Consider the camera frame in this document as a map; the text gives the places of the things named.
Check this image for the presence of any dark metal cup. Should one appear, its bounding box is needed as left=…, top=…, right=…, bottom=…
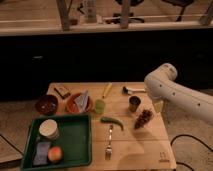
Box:
left=129, top=96, right=141, bottom=112

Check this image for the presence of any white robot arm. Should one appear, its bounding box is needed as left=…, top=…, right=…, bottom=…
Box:
left=144, top=63, right=213, bottom=126

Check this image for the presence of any brown grape bunch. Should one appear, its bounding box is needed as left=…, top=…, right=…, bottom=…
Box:
left=134, top=109, right=153, bottom=129

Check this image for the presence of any green chili pepper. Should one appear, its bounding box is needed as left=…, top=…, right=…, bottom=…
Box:
left=100, top=117, right=124, bottom=131

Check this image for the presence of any green plastic cup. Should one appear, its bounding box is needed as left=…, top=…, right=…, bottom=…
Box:
left=94, top=99, right=105, bottom=114

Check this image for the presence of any silver fork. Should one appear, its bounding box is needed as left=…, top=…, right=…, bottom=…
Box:
left=105, top=124, right=113, bottom=160

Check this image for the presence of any grey folded cloth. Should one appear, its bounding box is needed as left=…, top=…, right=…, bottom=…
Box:
left=74, top=91, right=88, bottom=113

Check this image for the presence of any green plastic tray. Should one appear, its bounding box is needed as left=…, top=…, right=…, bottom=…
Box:
left=20, top=114, right=92, bottom=171

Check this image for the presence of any orange bowl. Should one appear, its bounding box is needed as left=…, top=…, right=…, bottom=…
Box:
left=65, top=93, right=93, bottom=114

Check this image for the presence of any dark red bowl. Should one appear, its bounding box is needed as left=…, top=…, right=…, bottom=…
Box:
left=35, top=94, right=58, bottom=116

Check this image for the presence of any white round container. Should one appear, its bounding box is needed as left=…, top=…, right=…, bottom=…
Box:
left=39, top=119, right=59, bottom=140

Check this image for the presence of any red yellow apple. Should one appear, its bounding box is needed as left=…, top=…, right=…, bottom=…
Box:
left=48, top=146, right=63, bottom=163

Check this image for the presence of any purple sponge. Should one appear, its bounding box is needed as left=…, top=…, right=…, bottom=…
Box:
left=33, top=141, right=51, bottom=166

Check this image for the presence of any black cable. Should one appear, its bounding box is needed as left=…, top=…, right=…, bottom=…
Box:
left=170, top=133, right=213, bottom=171

